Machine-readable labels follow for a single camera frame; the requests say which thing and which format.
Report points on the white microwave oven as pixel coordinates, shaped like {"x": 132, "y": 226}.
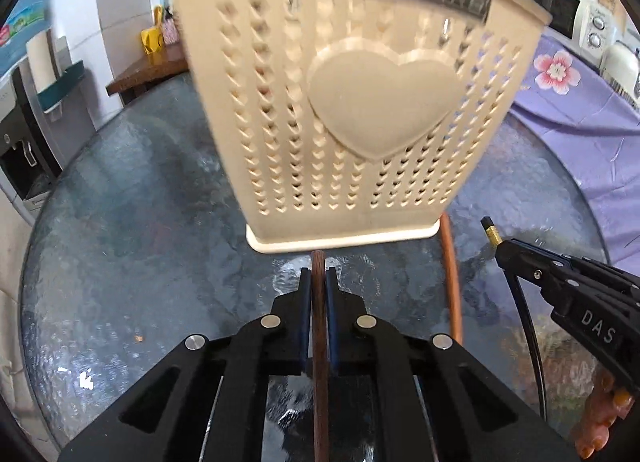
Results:
{"x": 555, "y": 4}

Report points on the white rice cooker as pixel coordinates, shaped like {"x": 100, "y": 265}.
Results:
{"x": 620, "y": 64}

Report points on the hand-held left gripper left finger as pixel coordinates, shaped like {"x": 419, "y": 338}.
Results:
{"x": 302, "y": 317}

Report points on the blue water jug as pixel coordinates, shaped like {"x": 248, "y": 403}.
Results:
{"x": 25, "y": 17}

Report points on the reddish brown chopstick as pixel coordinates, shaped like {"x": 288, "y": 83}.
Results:
{"x": 452, "y": 282}

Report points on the cream plastic utensil holder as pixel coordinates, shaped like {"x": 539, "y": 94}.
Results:
{"x": 380, "y": 107}

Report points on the white water dispenser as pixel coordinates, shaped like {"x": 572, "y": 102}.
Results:
{"x": 20, "y": 142}

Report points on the round glass table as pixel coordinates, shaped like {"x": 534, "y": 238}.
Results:
{"x": 150, "y": 242}

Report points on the person's right hand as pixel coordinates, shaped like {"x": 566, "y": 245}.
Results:
{"x": 607, "y": 417}

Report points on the white paper towel roll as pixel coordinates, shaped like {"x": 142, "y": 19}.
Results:
{"x": 40, "y": 62}

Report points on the purple floral cloth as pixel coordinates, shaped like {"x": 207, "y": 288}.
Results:
{"x": 575, "y": 132}

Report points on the teal paper towel holder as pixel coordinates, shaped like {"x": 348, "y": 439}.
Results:
{"x": 65, "y": 89}

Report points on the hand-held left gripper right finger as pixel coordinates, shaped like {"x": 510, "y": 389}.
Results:
{"x": 332, "y": 317}

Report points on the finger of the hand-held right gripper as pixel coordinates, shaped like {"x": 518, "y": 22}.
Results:
{"x": 575, "y": 266}
{"x": 540, "y": 277}

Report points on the brown wooden chopstick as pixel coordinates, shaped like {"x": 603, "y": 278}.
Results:
{"x": 320, "y": 417}

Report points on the yellow soap dispenser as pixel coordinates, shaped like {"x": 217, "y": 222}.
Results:
{"x": 160, "y": 14}

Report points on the yellow mug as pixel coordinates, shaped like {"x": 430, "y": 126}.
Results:
{"x": 152, "y": 39}

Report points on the wooden counter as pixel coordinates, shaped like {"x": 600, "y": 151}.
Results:
{"x": 150, "y": 73}

